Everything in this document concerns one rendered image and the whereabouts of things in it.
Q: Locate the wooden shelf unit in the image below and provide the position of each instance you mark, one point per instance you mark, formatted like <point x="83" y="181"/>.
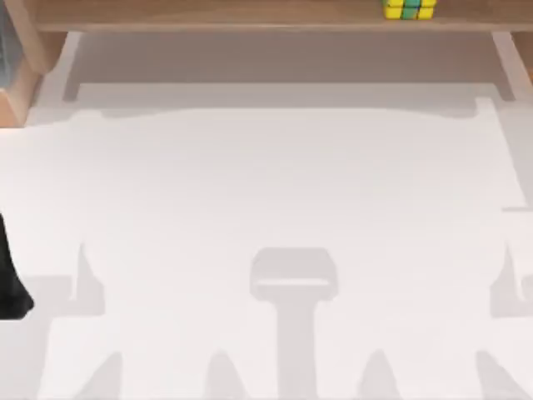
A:
<point x="266" y="21"/>

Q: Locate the yellow and green puzzle cube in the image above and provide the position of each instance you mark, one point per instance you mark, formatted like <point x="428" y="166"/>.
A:
<point x="409" y="9"/>

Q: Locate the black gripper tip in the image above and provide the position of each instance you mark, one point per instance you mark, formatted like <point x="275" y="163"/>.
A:
<point x="11" y="287"/>

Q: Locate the wooden cupboard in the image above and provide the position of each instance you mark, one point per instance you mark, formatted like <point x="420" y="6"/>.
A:
<point x="16" y="66"/>

